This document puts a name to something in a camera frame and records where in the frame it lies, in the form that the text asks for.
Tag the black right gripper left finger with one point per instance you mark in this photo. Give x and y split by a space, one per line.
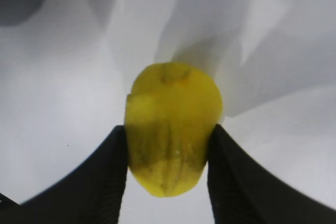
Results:
92 193

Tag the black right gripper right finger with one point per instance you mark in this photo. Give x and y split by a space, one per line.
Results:
242 191

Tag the yellow lemon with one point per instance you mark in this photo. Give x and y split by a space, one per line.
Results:
170 114

